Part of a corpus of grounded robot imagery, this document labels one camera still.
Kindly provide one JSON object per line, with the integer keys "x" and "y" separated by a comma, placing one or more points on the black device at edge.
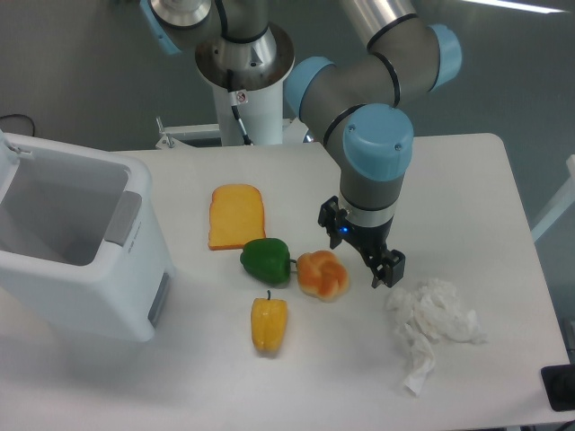
{"x": 559, "y": 386}

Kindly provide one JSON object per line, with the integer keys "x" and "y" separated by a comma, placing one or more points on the crumpled white tissue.
{"x": 423, "y": 316}

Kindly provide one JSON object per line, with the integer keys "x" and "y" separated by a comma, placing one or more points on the white trash can lid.
{"x": 11, "y": 156}

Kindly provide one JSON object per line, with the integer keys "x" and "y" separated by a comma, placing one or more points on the white trash can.
{"x": 80, "y": 243}

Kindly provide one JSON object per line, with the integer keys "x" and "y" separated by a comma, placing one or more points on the green bell pepper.
{"x": 268, "y": 260}

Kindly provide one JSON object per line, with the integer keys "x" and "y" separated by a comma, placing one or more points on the white frame at right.
{"x": 557, "y": 205}

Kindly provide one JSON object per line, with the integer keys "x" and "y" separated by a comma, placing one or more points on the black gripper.
{"x": 387, "y": 266}

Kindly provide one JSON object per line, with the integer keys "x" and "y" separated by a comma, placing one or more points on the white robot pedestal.
{"x": 247, "y": 86}

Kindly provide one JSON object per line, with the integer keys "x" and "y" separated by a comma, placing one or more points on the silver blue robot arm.
{"x": 354, "y": 112}

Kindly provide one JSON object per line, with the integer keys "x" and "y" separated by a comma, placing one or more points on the toast bread slice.
{"x": 236, "y": 216}

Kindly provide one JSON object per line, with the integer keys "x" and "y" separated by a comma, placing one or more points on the knotted bread roll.
{"x": 322, "y": 275}

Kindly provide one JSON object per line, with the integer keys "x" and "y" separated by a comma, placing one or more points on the yellow bell pepper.
{"x": 269, "y": 319}

